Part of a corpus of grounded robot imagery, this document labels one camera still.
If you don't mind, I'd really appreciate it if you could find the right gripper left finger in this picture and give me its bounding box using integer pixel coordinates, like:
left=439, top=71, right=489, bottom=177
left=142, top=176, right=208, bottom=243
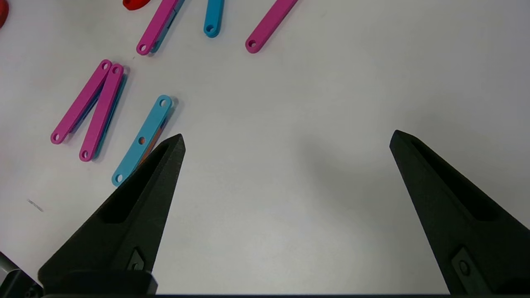
left=38, top=133, right=186, bottom=274

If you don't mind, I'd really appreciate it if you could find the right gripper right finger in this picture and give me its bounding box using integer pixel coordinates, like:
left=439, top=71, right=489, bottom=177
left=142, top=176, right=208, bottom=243
left=389, top=130, right=530, bottom=295

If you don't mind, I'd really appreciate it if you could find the long pink bar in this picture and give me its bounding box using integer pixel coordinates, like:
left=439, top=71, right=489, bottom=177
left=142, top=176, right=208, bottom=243
left=51, top=59, right=113, bottom=145
left=79, top=63, right=125, bottom=162
left=136, top=0, right=179, bottom=56

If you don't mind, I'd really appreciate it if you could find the small red arc piece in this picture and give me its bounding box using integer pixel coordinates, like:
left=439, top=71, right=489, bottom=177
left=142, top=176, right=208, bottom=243
left=123, top=0, right=152, bottom=11

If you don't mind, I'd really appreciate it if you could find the long blue bar orange dot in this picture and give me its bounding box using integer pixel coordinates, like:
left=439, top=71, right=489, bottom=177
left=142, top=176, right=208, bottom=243
left=111, top=95, right=173, bottom=187

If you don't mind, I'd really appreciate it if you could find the short blue bar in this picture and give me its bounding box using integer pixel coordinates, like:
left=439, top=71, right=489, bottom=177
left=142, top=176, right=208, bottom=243
left=203, top=0, right=224, bottom=38

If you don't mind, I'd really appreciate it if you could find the short pink bar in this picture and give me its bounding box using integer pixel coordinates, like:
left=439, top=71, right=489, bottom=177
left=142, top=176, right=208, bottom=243
left=245, top=0, right=299, bottom=54

